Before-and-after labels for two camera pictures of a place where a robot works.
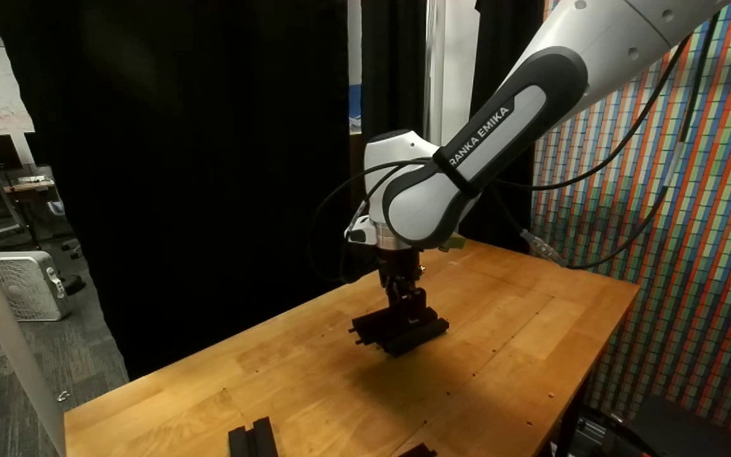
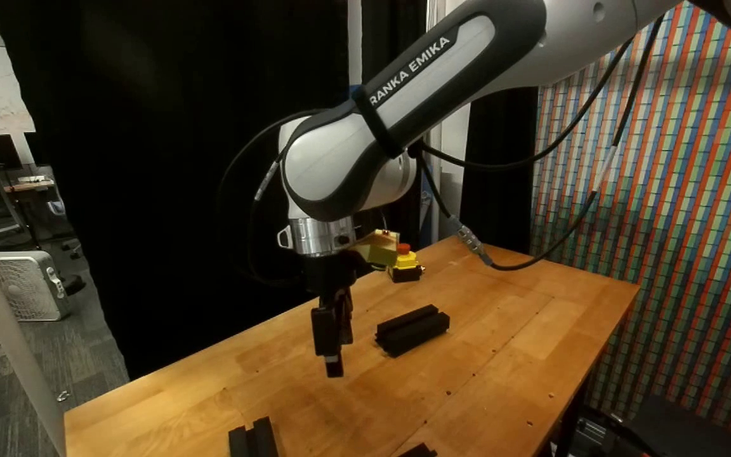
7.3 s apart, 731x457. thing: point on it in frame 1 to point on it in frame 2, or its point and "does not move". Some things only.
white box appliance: [30, 283] does not move
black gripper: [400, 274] to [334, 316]
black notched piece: [252, 441] does not move
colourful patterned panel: [664, 182] does not move
